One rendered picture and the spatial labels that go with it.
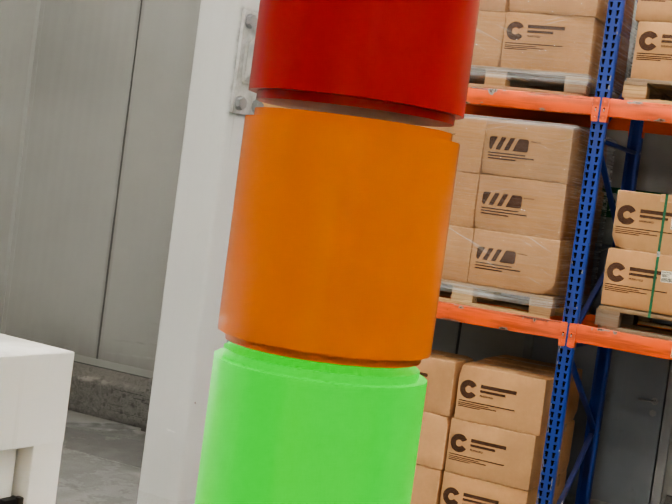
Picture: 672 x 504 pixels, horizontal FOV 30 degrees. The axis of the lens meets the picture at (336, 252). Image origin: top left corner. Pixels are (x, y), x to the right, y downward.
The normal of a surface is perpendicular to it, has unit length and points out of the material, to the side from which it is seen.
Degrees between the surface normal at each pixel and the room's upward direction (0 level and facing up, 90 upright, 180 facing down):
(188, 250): 90
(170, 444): 90
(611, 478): 90
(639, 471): 90
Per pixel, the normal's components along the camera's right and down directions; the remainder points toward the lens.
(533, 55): -0.43, -0.01
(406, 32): 0.35, 0.10
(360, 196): 0.10, 0.07
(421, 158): 0.58, 0.12
